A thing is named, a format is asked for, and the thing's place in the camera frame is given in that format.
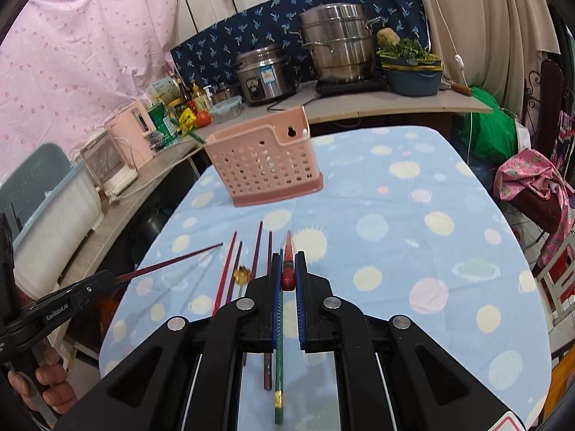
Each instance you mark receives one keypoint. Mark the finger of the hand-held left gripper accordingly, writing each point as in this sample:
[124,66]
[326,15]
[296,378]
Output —
[96,282]

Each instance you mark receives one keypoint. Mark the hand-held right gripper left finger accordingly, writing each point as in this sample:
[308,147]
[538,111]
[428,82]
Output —
[277,305]

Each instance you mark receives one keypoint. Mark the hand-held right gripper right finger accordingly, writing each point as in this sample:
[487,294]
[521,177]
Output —
[300,305]

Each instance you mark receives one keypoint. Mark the red and black chopstick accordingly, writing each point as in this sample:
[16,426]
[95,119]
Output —
[288,262]

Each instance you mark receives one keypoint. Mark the yellow-topped small utensil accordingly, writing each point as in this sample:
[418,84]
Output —
[242,274]

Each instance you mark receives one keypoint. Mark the dark red chopstick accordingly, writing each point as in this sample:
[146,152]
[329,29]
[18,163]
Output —
[257,249]
[179,258]
[235,269]

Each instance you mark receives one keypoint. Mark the green chopstick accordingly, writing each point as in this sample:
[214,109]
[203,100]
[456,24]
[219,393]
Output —
[278,390]

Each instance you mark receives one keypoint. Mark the pink perforated utensil basket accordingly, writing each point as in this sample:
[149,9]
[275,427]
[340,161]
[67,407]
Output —
[265,166]

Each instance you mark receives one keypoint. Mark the person's left hand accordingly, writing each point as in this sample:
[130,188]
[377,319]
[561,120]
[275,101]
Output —
[51,375]

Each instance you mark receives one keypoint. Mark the white bin grey lid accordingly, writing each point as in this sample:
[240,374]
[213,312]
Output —
[54,215]

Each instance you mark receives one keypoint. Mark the grey wood-grain side counter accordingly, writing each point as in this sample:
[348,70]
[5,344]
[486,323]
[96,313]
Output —
[130,208]

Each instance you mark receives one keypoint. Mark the white glass kettle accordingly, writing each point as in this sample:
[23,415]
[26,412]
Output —
[105,161]

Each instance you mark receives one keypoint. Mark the blue planet print tablecloth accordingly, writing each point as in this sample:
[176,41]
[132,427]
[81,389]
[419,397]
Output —
[404,233]

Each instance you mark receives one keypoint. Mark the pink countertop appliance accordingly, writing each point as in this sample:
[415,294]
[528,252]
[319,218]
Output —
[130,137]

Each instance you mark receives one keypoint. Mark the green stick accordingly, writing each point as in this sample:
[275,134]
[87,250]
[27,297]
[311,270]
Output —
[194,135]

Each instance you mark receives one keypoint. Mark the yellow snack packet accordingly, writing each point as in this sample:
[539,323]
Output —
[187,120]

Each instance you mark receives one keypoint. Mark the red tomato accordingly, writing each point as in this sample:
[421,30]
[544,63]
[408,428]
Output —
[203,119]

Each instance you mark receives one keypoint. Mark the glass container green lid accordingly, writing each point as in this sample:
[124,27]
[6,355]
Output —
[226,111]

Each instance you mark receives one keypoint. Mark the white and green box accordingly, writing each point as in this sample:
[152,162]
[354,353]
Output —
[162,90]

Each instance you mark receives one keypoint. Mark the dark sauce bottle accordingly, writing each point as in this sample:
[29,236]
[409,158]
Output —
[184,92]

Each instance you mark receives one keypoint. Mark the yellow oil bottle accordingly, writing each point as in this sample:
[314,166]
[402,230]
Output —
[198,96]

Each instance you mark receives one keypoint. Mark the white pump bottle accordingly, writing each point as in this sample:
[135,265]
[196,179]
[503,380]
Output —
[208,96]

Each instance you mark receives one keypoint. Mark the small steel pot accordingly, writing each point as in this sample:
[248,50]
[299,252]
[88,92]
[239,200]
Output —
[224,92]

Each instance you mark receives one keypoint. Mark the black induction cooker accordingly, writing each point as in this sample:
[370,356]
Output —
[350,86]

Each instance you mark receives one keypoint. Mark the pink dotted curtain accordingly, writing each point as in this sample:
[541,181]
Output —
[81,54]

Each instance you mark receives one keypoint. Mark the steel rice cooker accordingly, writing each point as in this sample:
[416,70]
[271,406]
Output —
[263,76]

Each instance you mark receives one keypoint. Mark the blue plastic basin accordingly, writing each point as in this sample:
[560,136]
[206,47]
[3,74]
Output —
[411,83]

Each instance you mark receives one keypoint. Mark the green plastic bag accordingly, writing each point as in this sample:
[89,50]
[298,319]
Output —
[487,130]

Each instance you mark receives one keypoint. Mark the white metal stool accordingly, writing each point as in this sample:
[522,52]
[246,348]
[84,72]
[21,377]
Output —
[559,287]

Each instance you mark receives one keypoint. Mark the pink floral cloth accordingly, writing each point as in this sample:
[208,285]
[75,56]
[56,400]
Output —
[525,175]

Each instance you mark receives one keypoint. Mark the stacked steel steamer pot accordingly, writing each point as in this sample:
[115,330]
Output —
[339,45]

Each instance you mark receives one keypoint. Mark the yellow plastic basin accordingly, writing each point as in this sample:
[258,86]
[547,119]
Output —
[413,63]

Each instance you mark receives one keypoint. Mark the green leafy vegetables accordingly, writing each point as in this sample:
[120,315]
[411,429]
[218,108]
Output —
[406,50]

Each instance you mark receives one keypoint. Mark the navy leaf print cloth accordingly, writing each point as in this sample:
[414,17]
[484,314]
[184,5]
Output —
[269,18]

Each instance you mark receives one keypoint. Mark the colourful hanging clothes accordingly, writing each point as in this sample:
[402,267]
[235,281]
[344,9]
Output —
[565,143]

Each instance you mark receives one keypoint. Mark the dark wooden chair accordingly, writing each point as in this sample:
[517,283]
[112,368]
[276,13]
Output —
[550,85]

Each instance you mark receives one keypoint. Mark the beige curtain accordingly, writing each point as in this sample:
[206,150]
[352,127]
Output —
[485,27]

